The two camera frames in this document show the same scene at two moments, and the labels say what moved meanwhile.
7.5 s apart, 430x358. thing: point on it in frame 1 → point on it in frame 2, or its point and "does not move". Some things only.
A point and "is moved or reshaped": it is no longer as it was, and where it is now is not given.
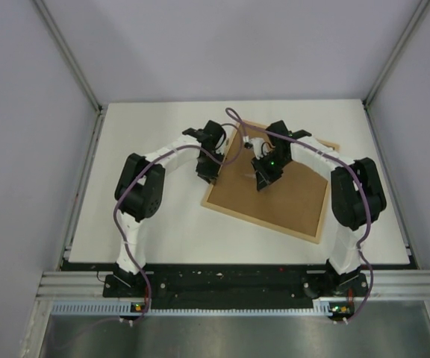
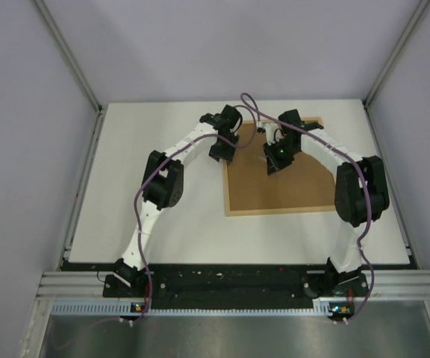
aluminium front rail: (90, 284) does not move
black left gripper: (208, 174) → (225, 154)
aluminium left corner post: (68, 54) does not move
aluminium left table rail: (82, 188) does not move
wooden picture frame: (293, 203) is moved or reshaped
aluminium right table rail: (411, 250) does not move
